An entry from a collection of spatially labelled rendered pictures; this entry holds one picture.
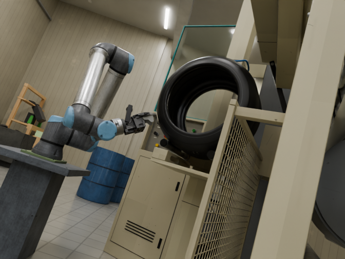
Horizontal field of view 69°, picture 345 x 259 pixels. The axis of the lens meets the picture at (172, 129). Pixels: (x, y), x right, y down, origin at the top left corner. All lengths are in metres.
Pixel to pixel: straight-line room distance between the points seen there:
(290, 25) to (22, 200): 1.71
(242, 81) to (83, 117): 0.79
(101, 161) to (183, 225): 2.94
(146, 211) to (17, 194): 0.94
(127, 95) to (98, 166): 6.75
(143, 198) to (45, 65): 10.40
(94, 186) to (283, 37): 3.70
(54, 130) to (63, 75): 9.97
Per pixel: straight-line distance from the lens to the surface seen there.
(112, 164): 4.42
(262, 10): 1.43
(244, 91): 1.31
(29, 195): 1.74
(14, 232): 1.79
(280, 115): 0.75
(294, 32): 1.40
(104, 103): 1.66
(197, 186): 1.65
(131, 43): 11.79
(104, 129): 1.17
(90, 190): 4.44
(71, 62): 11.83
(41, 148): 1.76
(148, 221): 2.14
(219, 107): 1.74
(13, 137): 5.52
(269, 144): 1.54
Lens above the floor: 0.72
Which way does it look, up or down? 11 degrees up
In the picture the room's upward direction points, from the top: 18 degrees clockwise
